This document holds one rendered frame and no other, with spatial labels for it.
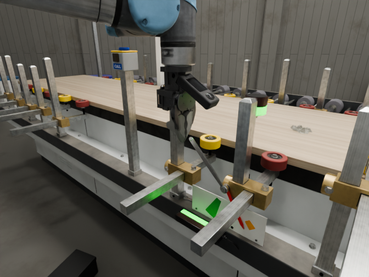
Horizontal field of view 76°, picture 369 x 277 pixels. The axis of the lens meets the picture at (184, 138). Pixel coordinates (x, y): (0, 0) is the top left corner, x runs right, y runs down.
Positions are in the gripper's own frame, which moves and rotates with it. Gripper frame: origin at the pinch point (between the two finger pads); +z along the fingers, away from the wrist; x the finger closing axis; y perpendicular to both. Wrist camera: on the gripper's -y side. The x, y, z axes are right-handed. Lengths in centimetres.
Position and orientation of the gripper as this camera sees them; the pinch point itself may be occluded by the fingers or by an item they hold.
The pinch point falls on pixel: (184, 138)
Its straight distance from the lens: 67.9
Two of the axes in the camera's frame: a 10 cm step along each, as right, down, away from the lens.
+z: 0.0, 9.3, 3.7
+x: -6.5, 2.8, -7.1
